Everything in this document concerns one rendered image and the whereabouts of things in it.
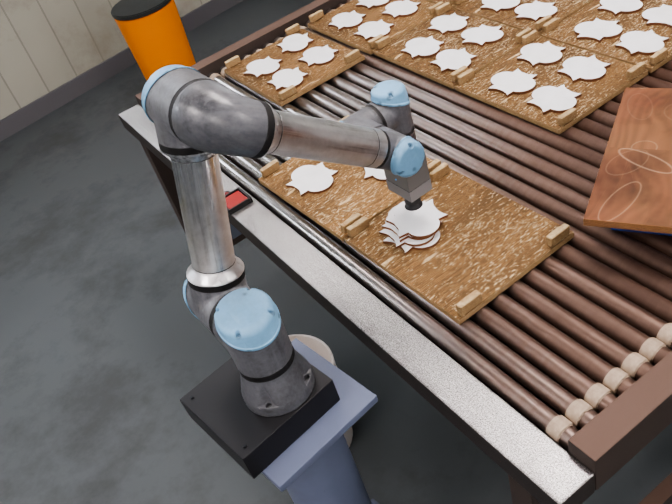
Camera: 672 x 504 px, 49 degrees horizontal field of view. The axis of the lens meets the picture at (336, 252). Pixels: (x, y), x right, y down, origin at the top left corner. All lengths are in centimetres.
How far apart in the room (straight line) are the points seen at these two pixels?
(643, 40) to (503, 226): 86
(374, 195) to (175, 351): 145
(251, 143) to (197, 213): 23
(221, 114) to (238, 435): 64
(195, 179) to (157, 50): 338
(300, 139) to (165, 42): 347
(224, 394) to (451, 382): 47
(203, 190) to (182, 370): 174
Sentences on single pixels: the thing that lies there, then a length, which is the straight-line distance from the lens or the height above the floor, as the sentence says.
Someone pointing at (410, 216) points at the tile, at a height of 97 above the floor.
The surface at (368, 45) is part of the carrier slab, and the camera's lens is 265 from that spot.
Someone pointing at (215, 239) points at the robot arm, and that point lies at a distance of 140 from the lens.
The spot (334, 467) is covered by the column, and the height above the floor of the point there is 71.
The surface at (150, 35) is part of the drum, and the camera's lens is 466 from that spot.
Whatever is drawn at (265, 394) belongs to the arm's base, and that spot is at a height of 99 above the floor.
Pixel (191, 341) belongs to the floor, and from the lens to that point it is 312.
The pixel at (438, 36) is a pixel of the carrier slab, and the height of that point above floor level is 94.
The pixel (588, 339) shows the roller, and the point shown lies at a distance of 153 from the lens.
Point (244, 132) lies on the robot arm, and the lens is 120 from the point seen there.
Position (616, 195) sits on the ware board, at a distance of 165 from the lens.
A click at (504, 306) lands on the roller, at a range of 159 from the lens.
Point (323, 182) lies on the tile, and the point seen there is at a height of 94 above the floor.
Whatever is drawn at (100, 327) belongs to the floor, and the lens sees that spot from 342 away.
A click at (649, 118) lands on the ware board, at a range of 187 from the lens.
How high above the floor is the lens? 208
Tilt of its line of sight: 40 degrees down
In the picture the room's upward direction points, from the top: 18 degrees counter-clockwise
